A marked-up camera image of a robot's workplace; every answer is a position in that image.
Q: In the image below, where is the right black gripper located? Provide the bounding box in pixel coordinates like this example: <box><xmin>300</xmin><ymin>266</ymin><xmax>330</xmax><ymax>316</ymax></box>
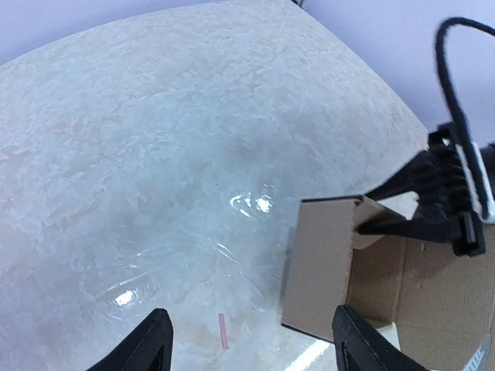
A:
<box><xmin>357</xmin><ymin>123</ymin><xmax>486</xmax><ymax>256</ymax></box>

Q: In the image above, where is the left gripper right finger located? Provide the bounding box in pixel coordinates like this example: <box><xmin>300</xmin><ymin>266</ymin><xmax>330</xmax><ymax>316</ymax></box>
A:
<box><xmin>332</xmin><ymin>305</ymin><xmax>426</xmax><ymax>371</ymax></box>

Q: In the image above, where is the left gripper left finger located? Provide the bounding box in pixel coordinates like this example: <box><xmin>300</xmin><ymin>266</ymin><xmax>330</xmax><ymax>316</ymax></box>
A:
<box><xmin>88</xmin><ymin>308</ymin><xmax>173</xmax><ymax>371</ymax></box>

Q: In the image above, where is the brown cardboard box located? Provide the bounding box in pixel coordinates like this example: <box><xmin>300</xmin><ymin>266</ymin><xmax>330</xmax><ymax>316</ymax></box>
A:
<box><xmin>282</xmin><ymin>196</ymin><xmax>494</xmax><ymax>370</ymax></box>

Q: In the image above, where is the small pink stick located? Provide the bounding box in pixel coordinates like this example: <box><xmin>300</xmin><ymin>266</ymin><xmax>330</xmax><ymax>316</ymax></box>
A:
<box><xmin>218</xmin><ymin>313</ymin><xmax>229</xmax><ymax>350</ymax></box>

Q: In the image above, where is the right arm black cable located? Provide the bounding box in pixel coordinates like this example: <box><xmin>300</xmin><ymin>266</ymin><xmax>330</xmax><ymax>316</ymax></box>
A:
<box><xmin>435</xmin><ymin>17</ymin><xmax>495</xmax><ymax>155</ymax></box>

